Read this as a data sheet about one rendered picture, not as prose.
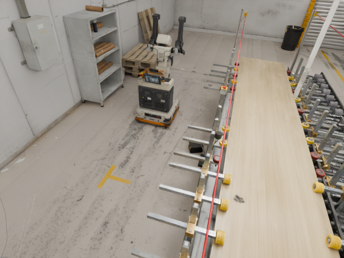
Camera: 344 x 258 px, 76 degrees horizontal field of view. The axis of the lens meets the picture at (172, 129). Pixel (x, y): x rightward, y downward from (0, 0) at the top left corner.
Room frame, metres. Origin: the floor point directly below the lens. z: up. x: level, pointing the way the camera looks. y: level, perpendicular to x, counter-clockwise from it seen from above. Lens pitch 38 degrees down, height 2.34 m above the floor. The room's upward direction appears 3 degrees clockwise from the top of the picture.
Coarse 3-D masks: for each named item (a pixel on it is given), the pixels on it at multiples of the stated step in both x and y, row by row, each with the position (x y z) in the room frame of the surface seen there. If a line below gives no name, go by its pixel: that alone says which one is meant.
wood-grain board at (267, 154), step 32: (256, 64) 3.88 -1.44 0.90; (256, 96) 2.69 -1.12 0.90; (288, 96) 2.75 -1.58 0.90; (256, 128) 1.96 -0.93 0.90; (288, 128) 1.99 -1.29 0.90; (256, 160) 1.46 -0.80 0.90; (288, 160) 1.49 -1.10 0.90; (224, 192) 1.08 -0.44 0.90; (256, 192) 1.10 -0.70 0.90; (288, 192) 1.12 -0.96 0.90; (224, 224) 0.82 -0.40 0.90; (256, 224) 0.83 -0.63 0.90; (288, 224) 0.85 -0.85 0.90; (320, 224) 0.86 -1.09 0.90; (224, 256) 0.61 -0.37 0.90; (256, 256) 0.62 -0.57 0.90; (288, 256) 0.63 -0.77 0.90; (320, 256) 0.64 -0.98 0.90
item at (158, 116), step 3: (141, 111) 3.11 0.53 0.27; (141, 114) 3.11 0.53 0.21; (144, 114) 3.09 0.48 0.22; (147, 114) 3.08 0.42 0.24; (150, 114) 3.07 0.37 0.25; (153, 114) 3.05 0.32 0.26; (156, 114) 3.05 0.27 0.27; (153, 117) 3.05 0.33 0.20; (156, 117) 3.04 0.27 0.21; (159, 117) 3.03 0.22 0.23; (162, 117) 3.01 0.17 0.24
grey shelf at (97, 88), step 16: (64, 16) 3.69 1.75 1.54; (80, 16) 3.72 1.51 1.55; (96, 16) 3.82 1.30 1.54; (112, 16) 4.47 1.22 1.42; (80, 32) 3.63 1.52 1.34; (96, 32) 3.99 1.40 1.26; (112, 32) 4.48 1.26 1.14; (80, 48) 3.64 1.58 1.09; (80, 64) 3.66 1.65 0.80; (96, 64) 3.61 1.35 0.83; (80, 80) 3.68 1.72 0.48; (96, 80) 3.65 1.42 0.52; (112, 80) 4.46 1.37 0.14; (96, 96) 3.61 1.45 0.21
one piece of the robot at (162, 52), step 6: (156, 48) 3.50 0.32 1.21; (162, 48) 3.48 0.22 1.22; (168, 48) 3.45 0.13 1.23; (156, 54) 3.49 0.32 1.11; (162, 54) 3.46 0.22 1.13; (168, 54) 3.44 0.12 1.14; (162, 60) 3.45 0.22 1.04; (156, 66) 3.55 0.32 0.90; (162, 66) 3.50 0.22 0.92; (168, 66) 3.58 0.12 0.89; (168, 72) 3.54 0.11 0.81
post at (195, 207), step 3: (195, 204) 0.80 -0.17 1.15; (198, 204) 0.80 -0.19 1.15; (192, 207) 0.78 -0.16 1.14; (195, 207) 0.78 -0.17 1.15; (192, 210) 0.78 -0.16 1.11; (195, 210) 0.78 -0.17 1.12; (192, 213) 0.78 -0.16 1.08; (195, 213) 0.78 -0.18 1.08; (192, 216) 0.78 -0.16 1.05; (195, 216) 0.78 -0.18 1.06; (192, 219) 0.78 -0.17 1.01; (195, 219) 0.77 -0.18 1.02; (192, 222) 0.78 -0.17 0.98; (189, 237) 0.78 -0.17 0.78; (186, 240) 0.78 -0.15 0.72; (189, 240) 0.78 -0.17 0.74
